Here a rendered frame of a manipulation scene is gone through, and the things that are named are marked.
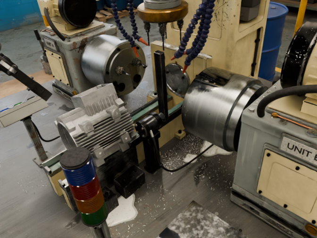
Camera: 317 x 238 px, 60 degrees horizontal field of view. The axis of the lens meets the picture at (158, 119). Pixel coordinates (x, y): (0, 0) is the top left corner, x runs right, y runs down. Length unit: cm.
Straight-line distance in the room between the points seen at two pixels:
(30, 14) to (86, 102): 574
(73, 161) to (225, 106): 47
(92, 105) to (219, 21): 58
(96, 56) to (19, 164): 55
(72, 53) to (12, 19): 519
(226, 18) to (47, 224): 95
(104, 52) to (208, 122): 57
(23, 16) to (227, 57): 570
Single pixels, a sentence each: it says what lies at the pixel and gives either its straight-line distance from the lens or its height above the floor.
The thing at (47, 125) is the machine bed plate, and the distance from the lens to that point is 145.
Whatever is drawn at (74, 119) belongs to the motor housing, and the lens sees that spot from 90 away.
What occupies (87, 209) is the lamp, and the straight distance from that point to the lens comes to 64.
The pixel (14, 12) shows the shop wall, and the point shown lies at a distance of 650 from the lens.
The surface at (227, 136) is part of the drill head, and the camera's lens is 85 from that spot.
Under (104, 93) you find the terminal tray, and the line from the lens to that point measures 92.
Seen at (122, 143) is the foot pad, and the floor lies 99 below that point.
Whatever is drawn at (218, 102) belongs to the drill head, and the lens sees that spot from 84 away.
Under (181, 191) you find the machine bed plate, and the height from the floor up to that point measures 80.
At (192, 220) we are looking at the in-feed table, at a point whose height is 92.
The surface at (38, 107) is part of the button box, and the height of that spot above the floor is 105.
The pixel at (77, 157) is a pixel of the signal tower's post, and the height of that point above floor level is 122.
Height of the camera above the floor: 158
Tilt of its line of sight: 36 degrees down
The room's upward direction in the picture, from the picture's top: 5 degrees counter-clockwise
